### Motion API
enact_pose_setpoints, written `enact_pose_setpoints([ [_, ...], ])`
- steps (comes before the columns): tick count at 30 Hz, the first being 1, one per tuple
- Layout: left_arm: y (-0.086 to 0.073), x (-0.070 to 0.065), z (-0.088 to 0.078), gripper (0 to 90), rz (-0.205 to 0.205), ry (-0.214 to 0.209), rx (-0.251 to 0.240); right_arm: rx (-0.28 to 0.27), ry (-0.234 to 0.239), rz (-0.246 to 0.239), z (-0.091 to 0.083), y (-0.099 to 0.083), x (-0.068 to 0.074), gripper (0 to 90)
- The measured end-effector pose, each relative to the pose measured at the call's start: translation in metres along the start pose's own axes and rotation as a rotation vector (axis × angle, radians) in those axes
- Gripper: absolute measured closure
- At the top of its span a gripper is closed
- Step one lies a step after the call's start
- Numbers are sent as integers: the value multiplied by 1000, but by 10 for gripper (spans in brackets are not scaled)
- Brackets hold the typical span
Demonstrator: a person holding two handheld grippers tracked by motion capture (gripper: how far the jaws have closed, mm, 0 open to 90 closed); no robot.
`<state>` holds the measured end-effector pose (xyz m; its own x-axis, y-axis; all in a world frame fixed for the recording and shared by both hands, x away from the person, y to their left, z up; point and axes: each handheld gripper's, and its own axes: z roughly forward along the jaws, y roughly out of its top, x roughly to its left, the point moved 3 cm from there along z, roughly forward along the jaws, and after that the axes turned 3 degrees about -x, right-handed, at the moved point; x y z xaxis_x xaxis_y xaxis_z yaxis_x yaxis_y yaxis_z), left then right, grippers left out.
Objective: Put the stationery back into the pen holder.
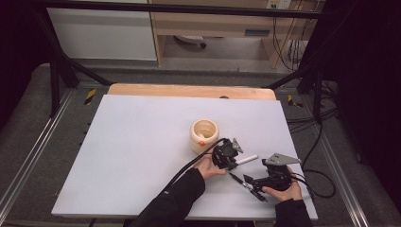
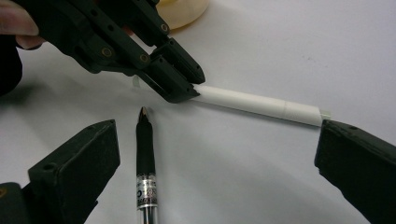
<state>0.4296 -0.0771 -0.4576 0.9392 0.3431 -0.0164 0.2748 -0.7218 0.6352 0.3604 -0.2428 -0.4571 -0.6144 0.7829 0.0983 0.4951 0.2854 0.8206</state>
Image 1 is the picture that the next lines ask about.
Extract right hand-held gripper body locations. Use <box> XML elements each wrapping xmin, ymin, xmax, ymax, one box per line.
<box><xmin>261</xmin><ymin>152</ymin><xmax>302</xmax><ymax>192</ymax></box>

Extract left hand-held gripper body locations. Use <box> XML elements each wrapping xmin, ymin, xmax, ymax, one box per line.
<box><xmin>211</xmin><ymin>137</ymin><xmax>244</xmax><ymax>171</ymax></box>

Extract black pen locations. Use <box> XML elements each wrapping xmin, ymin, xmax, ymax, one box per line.
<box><xmin>229</xmin><ymin>172</ymin><xmax>268</xmax><ymax>202</ymax></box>

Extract white tube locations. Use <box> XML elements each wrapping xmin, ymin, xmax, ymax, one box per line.
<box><xmin>235</xmin><ymin>154</ymin><xmax>259</xmax><ymax>166</ymax></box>

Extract cream cup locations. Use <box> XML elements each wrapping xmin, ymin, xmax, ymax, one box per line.
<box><xmin>189</xmin><ymin>118</ymin><xmax>220</xmax><ymax>155</ymax></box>

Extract person's right hand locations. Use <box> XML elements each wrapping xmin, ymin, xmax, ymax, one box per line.
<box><xmin>262</xmin><ymin>166</ymin><xmax>304</xmax><ymax>202</ymax></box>

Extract person's left hand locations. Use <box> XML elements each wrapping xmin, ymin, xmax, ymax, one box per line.
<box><xmin>193</xmin><ymin>156</ymin><xmax>229</xmax><ymax>181</ymax></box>

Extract yellow black tape marker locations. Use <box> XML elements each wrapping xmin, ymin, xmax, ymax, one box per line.
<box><xmin>287</xmin><ymin>94</ymin><xmax>305</xmax><ymax>109</ymax></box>
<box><xmin>83</xmin><ymin>88</ymin><xmax>97</xmax><ymax>106</ymax></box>

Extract wooden table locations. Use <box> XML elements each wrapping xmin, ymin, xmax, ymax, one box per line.
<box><xmin>107</xmin><ymin>83</ymin><xmax>277</xmax><ymax>101</ymax></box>

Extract white table cover sheet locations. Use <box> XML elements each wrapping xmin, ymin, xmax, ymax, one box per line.
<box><xmin>51</xmin><ymin>94</ymin><xmax>319</xmax><ymax>221</ymax></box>

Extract wooden desk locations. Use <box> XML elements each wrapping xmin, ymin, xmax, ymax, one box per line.
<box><xmin>148</xmin><ymin>0</ymin><xmax>318</xmax><ymax>70</ymax></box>

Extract white cabinet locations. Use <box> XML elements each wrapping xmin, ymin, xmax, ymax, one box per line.
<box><xmin>46</xmin><ymin>7</ymin><xmax>158</xmax><ymax>61</ymax></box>

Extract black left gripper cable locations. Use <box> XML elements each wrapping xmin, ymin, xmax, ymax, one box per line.
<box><xmin>159</xmin><ymin>137</ymin><xmax>227</xmax><ymax>197</ymax></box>

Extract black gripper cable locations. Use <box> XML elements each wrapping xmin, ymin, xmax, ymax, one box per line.
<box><xmin>159</xmin><ymin>137</ymin><xmax>227</xmax><ymax>197</ymax></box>
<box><xmin>289</xmin><ymin>121</ymin><xmax>337</xmax><ymax>200</ymax></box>

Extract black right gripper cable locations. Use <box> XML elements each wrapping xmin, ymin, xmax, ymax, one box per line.
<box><xmin>289</xmin><ymin>121</ymin><xmax>337</xmax><ymax>200</ymax></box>

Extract aluminium rail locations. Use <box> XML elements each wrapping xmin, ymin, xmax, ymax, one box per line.
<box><xmin>0</xmin><ymin>89</ymin><xmax>76</xmax><ymax>211</ymax></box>
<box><xmin>316</xmin><ymin>131</ymin><xmax>371</xmax><ymax>227</ymax></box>

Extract black floor cables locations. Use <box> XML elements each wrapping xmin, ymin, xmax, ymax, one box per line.
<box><xmin>285</xmin><ymin>79</ymin><xmax>340</xmax><ymax>135</ymax></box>

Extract hanging black cables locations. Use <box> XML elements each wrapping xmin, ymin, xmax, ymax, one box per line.
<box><xmin>271</xmin><ymin>15</ymin><xmax>308</xmax><ymax>73</ymax></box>

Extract wall power socket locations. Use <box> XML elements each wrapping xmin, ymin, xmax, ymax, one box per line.
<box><xmin>266</xmin><ymin>0</ymin><xmax>292</xmax><ymax>10</ymax></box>

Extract black metal frame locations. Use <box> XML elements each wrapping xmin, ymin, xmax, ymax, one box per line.
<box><xmin>29</xmin><ymin>0</ymin><xmax>335</xmax><ymax>119</ymax></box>

